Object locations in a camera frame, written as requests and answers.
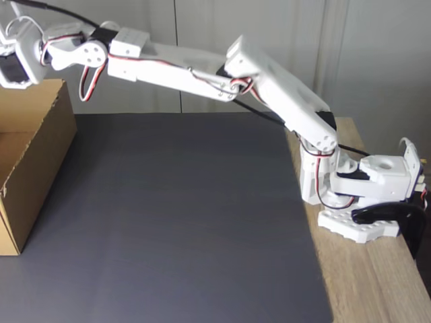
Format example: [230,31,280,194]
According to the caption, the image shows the red white black servo wire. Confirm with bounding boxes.
[301,139,355,211]
[79,53,267,104]
[39,30,85,68]

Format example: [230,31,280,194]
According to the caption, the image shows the brown cardboard box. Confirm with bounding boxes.
[0,79,78,256]

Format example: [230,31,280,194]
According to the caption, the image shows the dark grey table mat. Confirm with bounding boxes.
[0,112,335,323]

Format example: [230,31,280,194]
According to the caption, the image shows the black table clamp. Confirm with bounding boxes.
[352,201,428,260]

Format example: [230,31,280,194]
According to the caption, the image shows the black camera cable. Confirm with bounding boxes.
[9,0,371,156]

